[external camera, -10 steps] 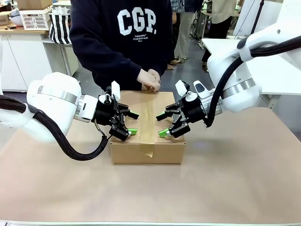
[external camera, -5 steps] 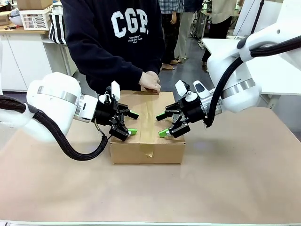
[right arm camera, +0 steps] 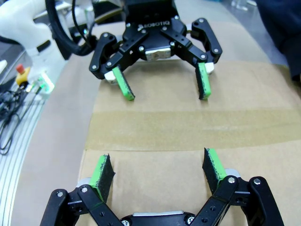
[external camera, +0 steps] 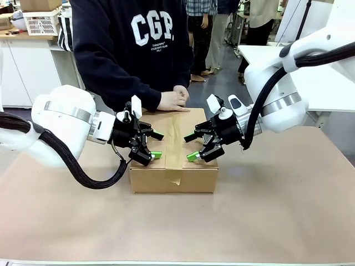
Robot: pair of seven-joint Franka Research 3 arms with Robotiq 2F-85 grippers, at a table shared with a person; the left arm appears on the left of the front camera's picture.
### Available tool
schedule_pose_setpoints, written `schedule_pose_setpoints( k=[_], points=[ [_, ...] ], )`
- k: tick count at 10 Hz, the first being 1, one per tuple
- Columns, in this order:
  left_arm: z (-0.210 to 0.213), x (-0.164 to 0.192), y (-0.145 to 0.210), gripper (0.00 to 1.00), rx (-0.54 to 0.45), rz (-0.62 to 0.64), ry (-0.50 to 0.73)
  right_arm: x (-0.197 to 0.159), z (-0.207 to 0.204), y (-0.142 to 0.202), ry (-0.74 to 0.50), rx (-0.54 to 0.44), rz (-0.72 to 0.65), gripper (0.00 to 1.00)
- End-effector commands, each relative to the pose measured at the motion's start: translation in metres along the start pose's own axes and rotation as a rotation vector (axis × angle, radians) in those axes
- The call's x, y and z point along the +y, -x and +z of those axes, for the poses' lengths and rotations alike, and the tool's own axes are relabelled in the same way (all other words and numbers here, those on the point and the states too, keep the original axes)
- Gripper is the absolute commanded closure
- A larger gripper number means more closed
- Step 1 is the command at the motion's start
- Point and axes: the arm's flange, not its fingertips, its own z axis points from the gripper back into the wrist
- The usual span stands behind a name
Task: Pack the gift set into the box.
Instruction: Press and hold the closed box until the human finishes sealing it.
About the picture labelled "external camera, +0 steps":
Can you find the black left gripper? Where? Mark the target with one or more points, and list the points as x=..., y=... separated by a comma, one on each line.
x=124, y=133

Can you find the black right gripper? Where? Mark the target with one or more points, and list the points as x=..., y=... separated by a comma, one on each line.
x=226, y=130

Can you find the brown tape strip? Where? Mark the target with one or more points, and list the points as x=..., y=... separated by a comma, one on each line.
x=174, y=149

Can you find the brown cardboard shipping box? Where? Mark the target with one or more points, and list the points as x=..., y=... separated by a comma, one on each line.
x=199, y=177

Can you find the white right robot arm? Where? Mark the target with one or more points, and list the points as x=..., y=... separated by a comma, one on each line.
x=283, y=91

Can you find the person's right forearm navy sleeve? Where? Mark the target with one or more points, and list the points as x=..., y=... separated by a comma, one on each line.
x=124, y=83

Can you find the person's left forearm navy sleeve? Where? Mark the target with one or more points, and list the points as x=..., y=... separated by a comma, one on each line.
x=186, y=66

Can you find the cardboard box atop basket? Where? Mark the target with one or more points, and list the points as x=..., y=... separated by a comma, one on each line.
x=40, y=5

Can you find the small flat cardboard box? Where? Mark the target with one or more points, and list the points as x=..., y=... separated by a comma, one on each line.
x=5, y=21

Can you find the person's right hand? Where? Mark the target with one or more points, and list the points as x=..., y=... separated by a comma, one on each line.
x=172, y=102

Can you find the person's left hand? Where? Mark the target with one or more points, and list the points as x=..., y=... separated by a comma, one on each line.
x=181, y=91

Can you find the bystander in plaid shirt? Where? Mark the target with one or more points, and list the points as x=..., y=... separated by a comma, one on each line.
x=202, y=36

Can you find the person's navy sweatshirt torso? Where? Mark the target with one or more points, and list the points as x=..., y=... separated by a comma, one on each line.
x=124, y=41

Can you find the bystander in beige trousers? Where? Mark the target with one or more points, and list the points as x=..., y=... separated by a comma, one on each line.
x=222, y=33

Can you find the bystander in beige top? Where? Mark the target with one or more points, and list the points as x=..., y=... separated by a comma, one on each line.
x=262, y=16

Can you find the white cabinet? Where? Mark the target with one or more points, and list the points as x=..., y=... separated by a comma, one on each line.
x=30, y=72

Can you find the black white striped bag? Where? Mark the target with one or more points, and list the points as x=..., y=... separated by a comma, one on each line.
x=66, y=33

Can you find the white plastic basket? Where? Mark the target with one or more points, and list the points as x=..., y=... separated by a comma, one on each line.
x=41, y=25

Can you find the black tripod stand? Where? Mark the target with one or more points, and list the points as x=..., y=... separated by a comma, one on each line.
x=307, y=14

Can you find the wooden countertop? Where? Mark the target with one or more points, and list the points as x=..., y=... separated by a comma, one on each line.
x=27, y=35

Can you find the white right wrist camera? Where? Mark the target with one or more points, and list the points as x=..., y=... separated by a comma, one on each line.
x=215, y=103

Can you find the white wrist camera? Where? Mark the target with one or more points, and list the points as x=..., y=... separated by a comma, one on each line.
x=215, y=103
x=136, y=104

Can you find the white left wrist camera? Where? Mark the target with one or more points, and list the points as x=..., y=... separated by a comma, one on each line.
x=136, y=104

